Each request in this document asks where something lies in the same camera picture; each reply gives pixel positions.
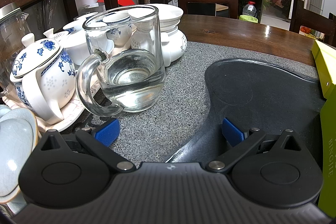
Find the clear glass pitcher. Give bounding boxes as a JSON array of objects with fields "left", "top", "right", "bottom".
[{"left": 76, "top": 4, "right": 167, "bottom": 117}]

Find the blue-rimmed white teacup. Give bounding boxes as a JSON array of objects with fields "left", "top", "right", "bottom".
[{"left": 102, "top": 12, "right": 133, "bottom": 47}]

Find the plain white teacup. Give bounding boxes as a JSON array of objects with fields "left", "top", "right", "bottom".
[{"left": 129, "top": 7, "right": 159, "bottom": 30}]

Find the large clear water bottle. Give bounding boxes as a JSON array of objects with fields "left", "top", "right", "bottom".
[{"left": 243, "top": 0, "right": 257, "bottom": 17}]

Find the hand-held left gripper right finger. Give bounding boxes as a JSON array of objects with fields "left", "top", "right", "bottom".
[{"left": 206, "top": 118, "right": 302, "bottom": 172}]

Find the white lidded gaiwan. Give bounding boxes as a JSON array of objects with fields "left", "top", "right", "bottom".
[{"left": 62, "top": 27, "right": 91, "bottom": 66}]

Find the pale celadon bowl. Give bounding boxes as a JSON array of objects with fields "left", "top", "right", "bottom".
[{"left": 0, "top": 105, "right": 39, "bottom": 197}]

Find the glass kettle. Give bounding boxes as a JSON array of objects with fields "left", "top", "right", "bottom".
[{"left": 0, "top": 3, "right": 30, "bottom": 98}]

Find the white lidded porcelain jar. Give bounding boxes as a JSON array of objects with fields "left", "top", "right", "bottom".
[{"left": 131, "top": 26, "right": 188, "bottom": 67}]

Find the white bucket with green lid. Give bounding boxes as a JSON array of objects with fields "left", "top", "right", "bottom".
[{"left": 239, "top": 15, "right": 259, "bottom": 24}]

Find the wide white bowl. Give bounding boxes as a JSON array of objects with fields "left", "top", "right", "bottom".
[{"left": 155, "top": 4, "right": 184, "bottom": 25}]

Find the yellow-green shoe box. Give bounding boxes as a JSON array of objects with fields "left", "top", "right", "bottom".
[{"left": 311, "top": 40, "right": 336, "bottom": 217}]

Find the grey stone tea tray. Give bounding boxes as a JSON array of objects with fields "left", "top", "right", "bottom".
[{"left": 34, "top": 41, "right": 326, "bottom": 165}]

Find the blue and white porcelain teapot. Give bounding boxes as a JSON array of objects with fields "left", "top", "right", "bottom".
[{"left": 10, "top": 33, "right": 77, "bottom": 125}]

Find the white ceramic serving tray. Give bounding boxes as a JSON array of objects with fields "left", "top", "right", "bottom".
[{"left": 3, "top": 95, "right": 88, "bottom": 133}]

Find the wooden desktop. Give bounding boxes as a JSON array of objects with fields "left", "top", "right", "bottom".
[{"left": 180, "top": 14, "right": 319, "bottom": 67}]

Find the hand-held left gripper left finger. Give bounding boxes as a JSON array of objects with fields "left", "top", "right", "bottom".
[{"left": 39, "top": 118, "right": 135, "bottom": 172}]

